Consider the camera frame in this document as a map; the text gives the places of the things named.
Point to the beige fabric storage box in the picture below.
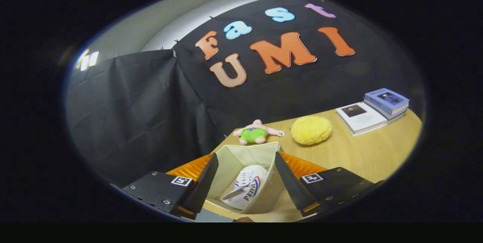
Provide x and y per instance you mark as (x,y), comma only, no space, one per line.
(245,152)

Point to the pink and green plush toy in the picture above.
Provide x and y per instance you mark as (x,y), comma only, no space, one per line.
(253,134)

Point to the black backdrop cloth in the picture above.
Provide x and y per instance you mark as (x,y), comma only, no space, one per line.
(151,103)

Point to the blue book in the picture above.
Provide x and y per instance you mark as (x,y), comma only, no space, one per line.
(394,114)
(386,99)

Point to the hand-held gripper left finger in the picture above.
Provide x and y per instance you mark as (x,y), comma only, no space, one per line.
(200,190)

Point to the yellow fluffy plush toy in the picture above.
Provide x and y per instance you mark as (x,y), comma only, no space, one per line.
(311,130)

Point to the white book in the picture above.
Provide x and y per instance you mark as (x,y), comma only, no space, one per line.
(360,120)

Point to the white shoe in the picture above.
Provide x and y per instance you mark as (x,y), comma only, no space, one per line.
(245,177)

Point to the ceiling light panel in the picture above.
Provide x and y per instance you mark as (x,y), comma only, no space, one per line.
(88,60)

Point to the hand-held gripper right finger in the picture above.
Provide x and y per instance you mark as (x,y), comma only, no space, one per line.
(294,190)

